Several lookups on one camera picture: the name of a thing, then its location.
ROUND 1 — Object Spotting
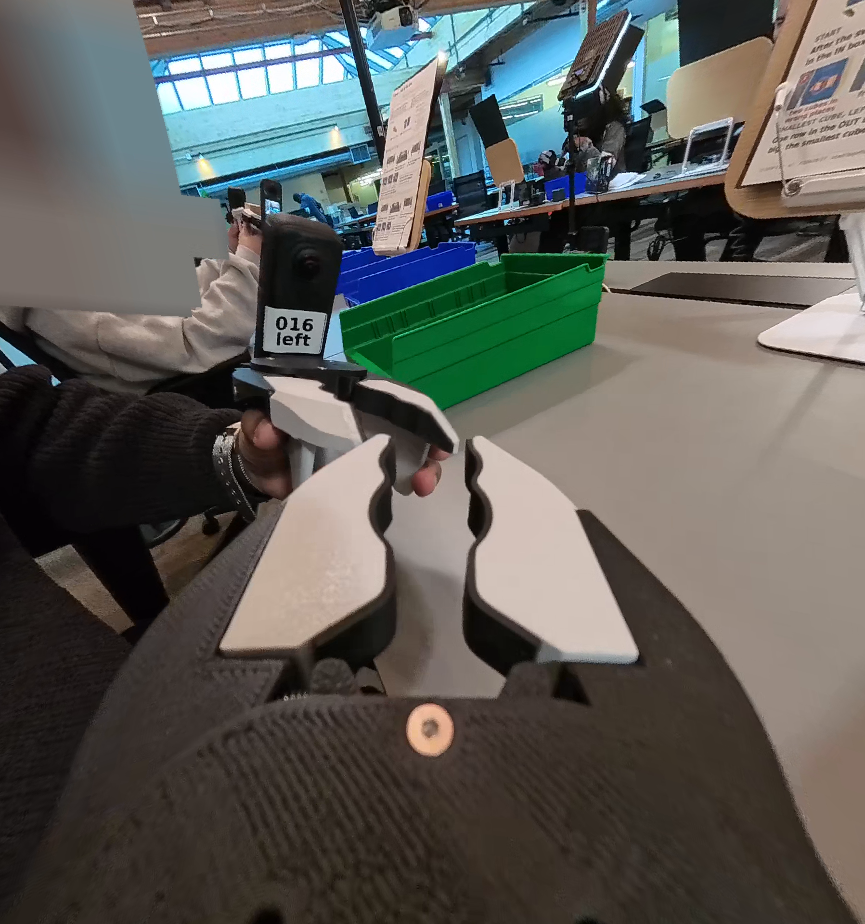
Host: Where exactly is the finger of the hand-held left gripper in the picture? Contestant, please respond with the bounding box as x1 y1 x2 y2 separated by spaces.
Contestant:
268 383 366 461
349 379 462 456

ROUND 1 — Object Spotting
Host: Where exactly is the grey wristwatch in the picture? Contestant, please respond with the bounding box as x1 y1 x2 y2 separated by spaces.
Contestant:
212 429 261 524

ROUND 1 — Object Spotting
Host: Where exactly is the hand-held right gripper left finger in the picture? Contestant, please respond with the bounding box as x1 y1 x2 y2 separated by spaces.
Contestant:
219 435 397 661

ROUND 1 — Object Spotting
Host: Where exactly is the green plastic bin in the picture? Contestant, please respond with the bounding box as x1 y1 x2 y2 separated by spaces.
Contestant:
340 253 608 411

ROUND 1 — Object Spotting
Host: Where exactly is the black floor lamp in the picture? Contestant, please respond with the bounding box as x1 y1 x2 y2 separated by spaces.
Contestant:
338 0 391 168

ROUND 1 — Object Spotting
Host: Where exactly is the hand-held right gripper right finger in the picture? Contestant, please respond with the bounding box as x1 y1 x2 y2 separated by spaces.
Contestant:
465 435 640 665

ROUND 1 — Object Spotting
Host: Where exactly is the grey desk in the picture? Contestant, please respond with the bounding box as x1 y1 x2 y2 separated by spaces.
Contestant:
324 260 865 924

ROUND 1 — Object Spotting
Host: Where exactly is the instruction sheet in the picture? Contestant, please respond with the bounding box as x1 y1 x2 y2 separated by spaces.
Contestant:
373 58 440 251
739 0 865 189

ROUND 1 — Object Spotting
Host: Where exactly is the person's left hand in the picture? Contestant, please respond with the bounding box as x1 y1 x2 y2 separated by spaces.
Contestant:
236 411 452 501

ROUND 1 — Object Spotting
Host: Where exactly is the long wooden table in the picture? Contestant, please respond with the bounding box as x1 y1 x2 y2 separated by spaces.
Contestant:
454 167 729 221

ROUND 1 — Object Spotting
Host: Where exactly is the black studio light panel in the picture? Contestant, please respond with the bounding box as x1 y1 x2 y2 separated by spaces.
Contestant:
557 9 647 103

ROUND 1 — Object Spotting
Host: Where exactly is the person's black sweater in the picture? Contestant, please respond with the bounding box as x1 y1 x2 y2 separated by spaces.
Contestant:
0 469 282 924

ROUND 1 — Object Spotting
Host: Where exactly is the person's left forearm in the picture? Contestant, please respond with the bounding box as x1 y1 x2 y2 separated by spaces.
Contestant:
0 364 242 539

